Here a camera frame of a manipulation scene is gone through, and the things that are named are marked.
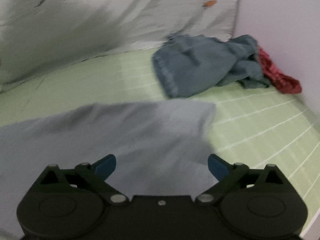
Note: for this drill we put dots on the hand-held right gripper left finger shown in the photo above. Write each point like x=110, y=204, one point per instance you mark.
x=106, y=168

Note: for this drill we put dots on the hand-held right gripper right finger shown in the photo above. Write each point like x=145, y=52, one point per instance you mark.
x=218, y=168

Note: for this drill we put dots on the grey garment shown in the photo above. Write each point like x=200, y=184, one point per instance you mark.
x=112, y=130

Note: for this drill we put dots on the green checked bed sheet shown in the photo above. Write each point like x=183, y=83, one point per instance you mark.
x=100, y=80

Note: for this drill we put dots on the blue denim garment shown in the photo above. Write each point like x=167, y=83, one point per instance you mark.
x=195, y=67

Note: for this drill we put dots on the red patterned cloth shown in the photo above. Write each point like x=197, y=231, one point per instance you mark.
x=277, y=76

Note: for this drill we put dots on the carrot print pale cloth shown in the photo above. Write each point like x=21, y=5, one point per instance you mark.
x=100, y=12

